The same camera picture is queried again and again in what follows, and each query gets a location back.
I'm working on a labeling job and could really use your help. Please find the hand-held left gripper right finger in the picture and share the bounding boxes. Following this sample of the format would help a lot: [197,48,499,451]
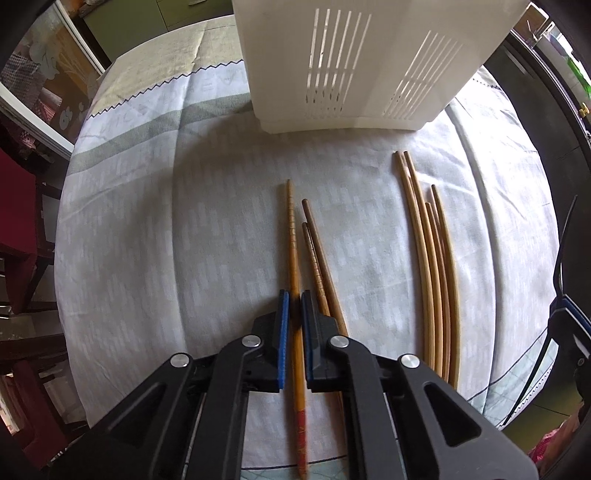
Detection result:
[300,290,541,480]

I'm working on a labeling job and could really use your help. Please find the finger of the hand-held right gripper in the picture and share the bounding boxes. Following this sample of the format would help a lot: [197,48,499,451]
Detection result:
[547,295,591,370]

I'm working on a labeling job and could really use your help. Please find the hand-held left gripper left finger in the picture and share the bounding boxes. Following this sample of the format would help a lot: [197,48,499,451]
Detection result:
[48,290,291,480]

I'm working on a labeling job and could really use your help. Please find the orange chopstick with red end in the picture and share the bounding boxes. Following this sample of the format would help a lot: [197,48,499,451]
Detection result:
[283,179,311,480]

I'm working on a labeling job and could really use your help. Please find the light bamboo chopstick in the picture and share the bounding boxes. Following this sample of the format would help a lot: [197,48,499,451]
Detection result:
[430,185,461,390]
[403,150,446,379]
[393,151,435,370]
[424,202,452,381]

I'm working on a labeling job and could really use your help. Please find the white slotted plastic basket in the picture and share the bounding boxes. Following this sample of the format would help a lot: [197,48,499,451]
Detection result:
[231,0,532,134]

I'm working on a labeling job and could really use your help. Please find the dark brown chopstick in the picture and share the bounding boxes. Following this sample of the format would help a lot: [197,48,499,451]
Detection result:
[301,198,349,337]
[300,222,331,319]

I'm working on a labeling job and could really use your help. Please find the person's pink floral clothing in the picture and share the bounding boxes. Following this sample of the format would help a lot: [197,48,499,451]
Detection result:
[531,411,583,468]

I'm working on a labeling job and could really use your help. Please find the pale patterned tablecloth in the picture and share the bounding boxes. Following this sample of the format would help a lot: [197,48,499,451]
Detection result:
[54,14,566,480]

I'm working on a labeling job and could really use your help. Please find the dark counter cabinets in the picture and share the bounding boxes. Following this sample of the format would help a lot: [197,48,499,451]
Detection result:
[485,28,591,232]

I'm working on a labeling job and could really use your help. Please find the red wooden chair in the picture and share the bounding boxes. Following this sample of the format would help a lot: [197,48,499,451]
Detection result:
[0,150,61,315]
[0,360,88,467]

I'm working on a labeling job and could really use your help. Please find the printed glass sliding door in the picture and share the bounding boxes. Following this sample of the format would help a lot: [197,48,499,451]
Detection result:
[0,0,112,158]

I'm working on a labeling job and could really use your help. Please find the green lower kitchen cabinets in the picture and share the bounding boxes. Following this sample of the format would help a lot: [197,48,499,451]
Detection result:
[76,0,236,63]

